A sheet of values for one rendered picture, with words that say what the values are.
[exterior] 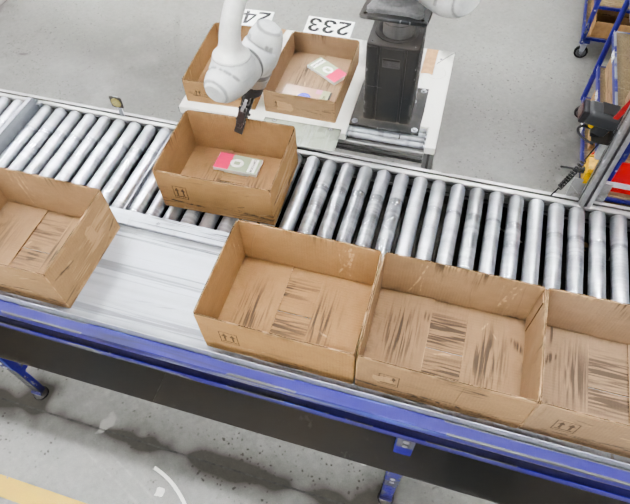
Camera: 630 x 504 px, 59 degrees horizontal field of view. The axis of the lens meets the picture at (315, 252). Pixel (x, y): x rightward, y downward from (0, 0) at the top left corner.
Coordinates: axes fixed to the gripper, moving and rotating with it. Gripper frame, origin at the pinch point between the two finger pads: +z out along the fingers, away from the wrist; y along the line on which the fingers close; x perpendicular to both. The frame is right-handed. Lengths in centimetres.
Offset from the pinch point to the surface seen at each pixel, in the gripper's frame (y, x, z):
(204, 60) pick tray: 43, 28, 22
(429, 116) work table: 36, -62, -7
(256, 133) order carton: 0.2, -5.9, 1.3
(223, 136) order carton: -0.2, 4.7, 9.4
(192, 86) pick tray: 22.0, 24.8, 16.4
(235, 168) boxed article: -9.4, -3.8, 11.6
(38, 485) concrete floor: -115, 18, 102
